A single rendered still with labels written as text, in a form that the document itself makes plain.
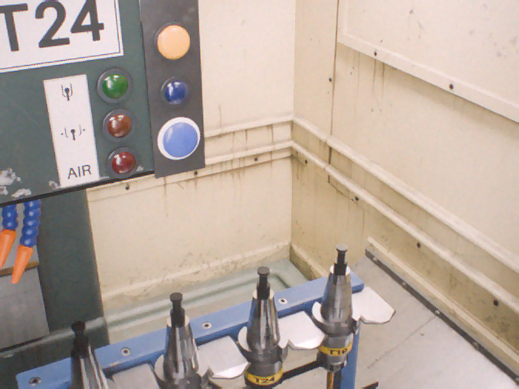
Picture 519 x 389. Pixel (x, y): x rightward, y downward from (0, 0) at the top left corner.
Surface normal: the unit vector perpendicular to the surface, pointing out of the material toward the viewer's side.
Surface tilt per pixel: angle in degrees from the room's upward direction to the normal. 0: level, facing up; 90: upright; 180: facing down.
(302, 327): 0
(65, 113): 90
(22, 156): 90
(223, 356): 0
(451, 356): 24
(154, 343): 0
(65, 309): 90
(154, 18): 90
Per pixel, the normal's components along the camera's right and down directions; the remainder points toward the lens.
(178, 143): 0.41, 0.44
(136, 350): 0.00, -0.88
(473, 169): -0.89, 0.22
